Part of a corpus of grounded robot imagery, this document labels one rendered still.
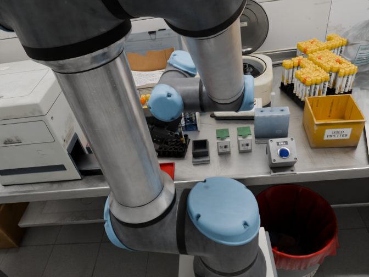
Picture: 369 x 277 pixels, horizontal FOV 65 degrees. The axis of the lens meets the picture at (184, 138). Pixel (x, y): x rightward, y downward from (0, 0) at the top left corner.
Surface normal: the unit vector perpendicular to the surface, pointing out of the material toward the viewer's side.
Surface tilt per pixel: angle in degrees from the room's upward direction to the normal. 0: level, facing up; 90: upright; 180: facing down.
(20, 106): 90
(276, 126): 90
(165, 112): 85
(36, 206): 1
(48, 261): 0
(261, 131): 90
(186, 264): 1
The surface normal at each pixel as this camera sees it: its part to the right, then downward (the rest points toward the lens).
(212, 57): 0.01, 0.98
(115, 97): 0.61, 0.45
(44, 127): -0.03, 0.65
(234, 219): -0.02, -0.76
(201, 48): -0.25, 0.96
